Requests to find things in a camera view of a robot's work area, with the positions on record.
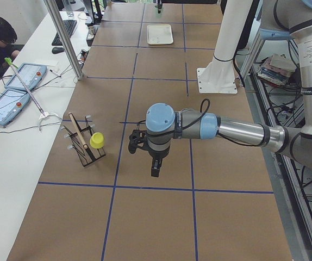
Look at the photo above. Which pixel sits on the pale yellow bear tray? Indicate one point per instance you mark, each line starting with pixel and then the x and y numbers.
pixel 159 34

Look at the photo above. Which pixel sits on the yellow cup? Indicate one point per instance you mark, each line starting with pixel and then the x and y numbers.
pixel 97 140

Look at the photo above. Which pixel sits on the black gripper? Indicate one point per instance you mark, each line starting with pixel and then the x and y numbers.
pixel 157 154

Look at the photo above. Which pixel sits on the metal can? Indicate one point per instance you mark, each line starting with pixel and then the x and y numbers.
pixel 91 30

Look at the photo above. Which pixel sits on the teach pendant tablet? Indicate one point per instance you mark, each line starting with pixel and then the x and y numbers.
pixel 31 74
pixel 11 103

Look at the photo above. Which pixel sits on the stack of books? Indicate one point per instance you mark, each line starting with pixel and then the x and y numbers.
pixel 279 70

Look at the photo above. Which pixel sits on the upper teach pendant tablet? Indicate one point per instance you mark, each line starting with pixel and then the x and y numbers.
pixel 31 74

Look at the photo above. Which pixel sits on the aluminium side frame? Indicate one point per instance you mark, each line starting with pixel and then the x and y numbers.
pixel 291 181

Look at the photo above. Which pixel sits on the aluminium frame post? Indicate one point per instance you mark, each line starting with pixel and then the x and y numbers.
pixel 59 25

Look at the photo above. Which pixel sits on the black computer mouse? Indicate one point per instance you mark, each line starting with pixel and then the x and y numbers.
pixel 57 50

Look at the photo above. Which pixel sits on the metal reacher grabber stick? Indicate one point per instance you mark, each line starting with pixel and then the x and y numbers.
pixel 44 114

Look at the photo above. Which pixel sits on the lower teach pendant tablet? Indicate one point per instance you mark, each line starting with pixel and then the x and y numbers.
pixel 11 103

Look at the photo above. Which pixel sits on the black wire cup rack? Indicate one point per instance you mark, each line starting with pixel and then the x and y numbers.
pixel 80 141

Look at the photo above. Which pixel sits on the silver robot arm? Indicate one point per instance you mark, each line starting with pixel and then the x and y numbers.
pixel 159 4
pixel 280 19

